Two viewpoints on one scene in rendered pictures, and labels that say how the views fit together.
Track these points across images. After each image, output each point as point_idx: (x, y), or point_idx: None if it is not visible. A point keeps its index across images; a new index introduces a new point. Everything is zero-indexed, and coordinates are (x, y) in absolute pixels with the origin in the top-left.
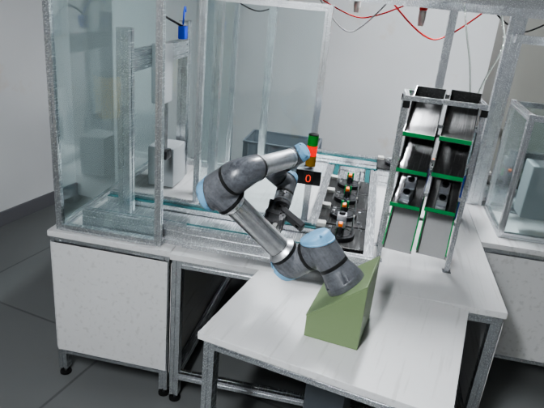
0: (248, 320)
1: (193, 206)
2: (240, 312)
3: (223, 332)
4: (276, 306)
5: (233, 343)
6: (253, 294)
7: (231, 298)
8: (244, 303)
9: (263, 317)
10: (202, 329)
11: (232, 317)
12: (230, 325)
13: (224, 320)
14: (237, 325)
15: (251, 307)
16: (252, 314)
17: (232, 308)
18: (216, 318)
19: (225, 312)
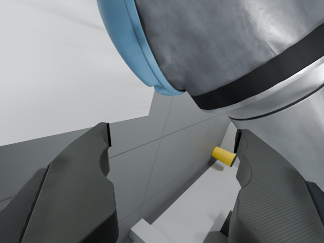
0: (113, 67)
1: None
2: (95, 92)
3: (144, 87)
4: (34, 14)
5: None
6: (2, 101)
7: (55, 133)
8: (64, 98)
9: (97, 39)
10: (143, 114)
11: (114, 95)
12: (132, 87)
13: (122, 102)
14: (129, 77)
15: (70, 79)
16: (95, 67)
17: (88, 111)
18: (122, 114)
19: (103, 114)
